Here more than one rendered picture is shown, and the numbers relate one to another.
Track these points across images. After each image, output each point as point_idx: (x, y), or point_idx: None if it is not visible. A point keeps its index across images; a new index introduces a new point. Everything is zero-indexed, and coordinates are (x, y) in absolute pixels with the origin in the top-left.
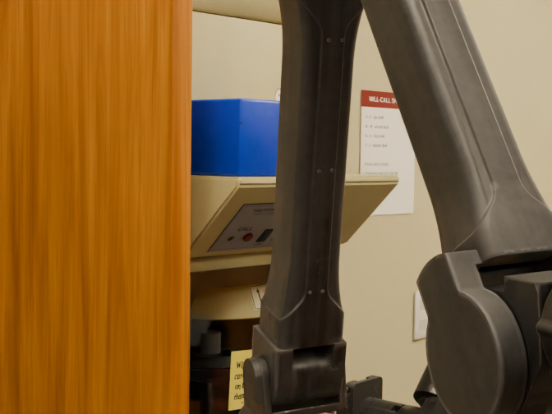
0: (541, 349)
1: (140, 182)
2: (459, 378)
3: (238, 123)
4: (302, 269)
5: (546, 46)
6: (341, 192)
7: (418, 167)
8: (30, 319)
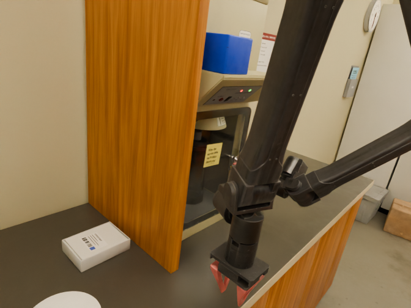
0: None
1: (177, 72)
2: None
3: (226, 47)
4: (268, 148)
5: None
6: (301, 107)
7: None
8: (124, 123)
